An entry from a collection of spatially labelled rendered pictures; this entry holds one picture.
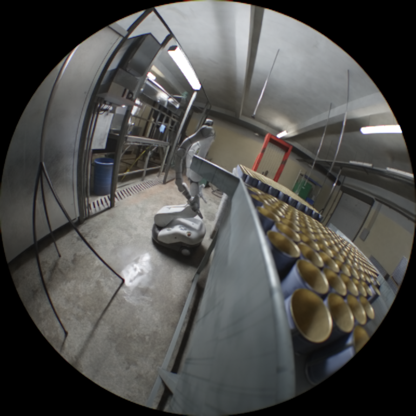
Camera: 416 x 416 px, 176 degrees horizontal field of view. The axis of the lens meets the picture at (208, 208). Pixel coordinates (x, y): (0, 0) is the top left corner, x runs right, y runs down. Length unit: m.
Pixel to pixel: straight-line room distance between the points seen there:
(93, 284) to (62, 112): 1.55
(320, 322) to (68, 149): 1.74
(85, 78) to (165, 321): 2.26
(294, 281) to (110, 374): 1.26
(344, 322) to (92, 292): 1.46
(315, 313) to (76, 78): 1.78
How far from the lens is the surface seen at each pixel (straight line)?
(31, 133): 1.49
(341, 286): 0.30
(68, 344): 1.39
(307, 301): 0.19
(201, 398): 0.27
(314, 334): 0.19
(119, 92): 1.70
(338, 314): 0.26
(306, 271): 0.25
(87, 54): 1.69
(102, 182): 2.64
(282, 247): 0.27
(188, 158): 1.69
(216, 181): 0.74
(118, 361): 1.26
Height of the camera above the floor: 1.24
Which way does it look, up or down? 23 degrees down
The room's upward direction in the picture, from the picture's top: 22 degrees clockwise
